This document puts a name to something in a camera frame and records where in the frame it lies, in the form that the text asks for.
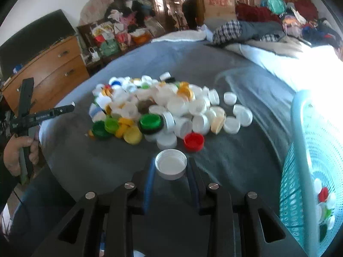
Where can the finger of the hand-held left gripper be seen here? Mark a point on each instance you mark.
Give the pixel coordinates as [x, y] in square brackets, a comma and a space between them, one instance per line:
[63, 111]

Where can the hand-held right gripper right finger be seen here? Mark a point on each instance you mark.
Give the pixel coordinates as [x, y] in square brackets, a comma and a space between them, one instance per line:
[193, 184]

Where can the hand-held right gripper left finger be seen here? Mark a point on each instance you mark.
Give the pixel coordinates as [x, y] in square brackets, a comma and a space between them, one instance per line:
[148, 182]

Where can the large white bottle cap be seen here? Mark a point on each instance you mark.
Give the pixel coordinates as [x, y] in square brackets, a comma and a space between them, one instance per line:
[171, 164]

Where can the pile of plastic bottle caps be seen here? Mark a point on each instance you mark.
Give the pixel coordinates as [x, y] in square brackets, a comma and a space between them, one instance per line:
[160, 107]

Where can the teal plastic basket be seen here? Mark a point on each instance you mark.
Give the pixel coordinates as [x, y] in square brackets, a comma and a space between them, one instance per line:
[302, 166]

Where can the red bottle cap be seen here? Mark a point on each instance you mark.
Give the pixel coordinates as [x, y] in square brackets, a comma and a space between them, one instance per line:
[323, 194]

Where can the person's left hand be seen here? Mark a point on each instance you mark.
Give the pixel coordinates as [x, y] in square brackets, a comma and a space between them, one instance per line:
[12, 155]

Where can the wooden dresser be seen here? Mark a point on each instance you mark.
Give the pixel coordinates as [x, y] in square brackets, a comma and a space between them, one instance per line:
[48, 67]

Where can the black television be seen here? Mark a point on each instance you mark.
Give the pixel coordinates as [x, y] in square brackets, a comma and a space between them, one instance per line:
[34, 37]

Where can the small white bag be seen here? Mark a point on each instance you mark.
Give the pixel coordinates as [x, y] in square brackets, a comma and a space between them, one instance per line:
[93, 53]

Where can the dark wooden table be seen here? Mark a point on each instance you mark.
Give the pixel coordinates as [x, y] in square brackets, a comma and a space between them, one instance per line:
[85, 36]

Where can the green bag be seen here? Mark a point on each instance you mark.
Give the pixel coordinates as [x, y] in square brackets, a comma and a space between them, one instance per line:
[109, 46]

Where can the red white gold bag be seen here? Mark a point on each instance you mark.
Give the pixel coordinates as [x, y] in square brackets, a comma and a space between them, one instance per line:
[103, 33]

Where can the pink bag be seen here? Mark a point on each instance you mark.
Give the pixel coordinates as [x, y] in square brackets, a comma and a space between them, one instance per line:
[123, 38]

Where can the person's blue jeans leg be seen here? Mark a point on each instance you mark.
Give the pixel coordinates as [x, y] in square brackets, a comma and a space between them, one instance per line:
[40, 206]

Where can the orange bag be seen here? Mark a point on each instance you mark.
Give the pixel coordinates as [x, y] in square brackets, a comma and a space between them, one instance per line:
[140, 38]

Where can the round woven mat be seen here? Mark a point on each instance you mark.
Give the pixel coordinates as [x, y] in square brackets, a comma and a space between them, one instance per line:
[91, 8]

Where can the pile of clothes and bags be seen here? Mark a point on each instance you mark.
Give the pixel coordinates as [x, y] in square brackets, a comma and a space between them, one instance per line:
[128, 8]

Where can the white fleece blanket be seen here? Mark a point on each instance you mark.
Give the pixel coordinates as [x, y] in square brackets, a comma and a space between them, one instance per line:
[182, 36]

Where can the plaid shirt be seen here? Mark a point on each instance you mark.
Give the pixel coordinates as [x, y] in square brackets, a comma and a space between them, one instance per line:
[227, 32]

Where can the white duvet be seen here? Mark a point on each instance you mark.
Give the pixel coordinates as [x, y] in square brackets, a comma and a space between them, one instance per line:
[294, 59]

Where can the dark red blanket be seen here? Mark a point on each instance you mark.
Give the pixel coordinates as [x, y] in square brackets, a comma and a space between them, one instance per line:
[254, 12]

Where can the cardboard box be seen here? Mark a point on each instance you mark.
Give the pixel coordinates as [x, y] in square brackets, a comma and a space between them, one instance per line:
[218, 0]

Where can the heap of colourful clothes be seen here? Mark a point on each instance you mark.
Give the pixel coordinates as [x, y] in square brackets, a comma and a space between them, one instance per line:
[308, 24]

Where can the teal bag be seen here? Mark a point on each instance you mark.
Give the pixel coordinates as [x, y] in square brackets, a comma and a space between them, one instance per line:
[274, 4]

